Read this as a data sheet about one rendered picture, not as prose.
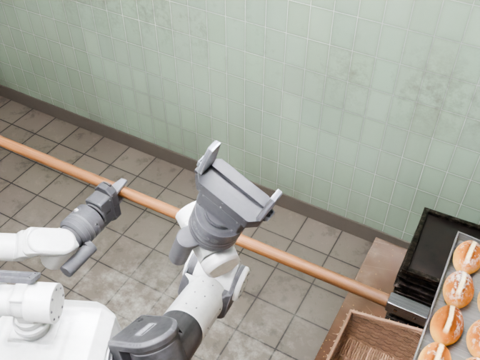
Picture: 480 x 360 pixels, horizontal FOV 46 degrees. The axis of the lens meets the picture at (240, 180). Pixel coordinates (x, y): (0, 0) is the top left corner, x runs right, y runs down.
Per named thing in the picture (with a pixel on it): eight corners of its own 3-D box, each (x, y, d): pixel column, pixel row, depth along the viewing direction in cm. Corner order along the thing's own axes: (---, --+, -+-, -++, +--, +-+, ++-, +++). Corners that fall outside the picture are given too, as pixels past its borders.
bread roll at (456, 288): (467, 316, 126) (474, 302, 122) (437, 306, 128) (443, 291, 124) (475, 283, 132) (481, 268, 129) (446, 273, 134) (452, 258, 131)
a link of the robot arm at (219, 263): (238, 254, 95) (243, 266, 107) (213, 208, 97) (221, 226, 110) (203, 273, 94) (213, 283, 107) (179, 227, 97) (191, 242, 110)
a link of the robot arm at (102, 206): (92, 175, 148) (60, 203, 141) (121, 188, 145) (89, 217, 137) (100, 208, 157) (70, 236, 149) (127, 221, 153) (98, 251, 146)
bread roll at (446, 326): (454, 354, 119) (461, 341, 115) (423, 341, 122) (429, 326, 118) (466, 318, 125) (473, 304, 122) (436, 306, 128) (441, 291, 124)
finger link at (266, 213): (281, 185, 77) (267, 203, 82) (267, 201, 75) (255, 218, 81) (290, 192, 77) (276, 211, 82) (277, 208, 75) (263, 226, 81)
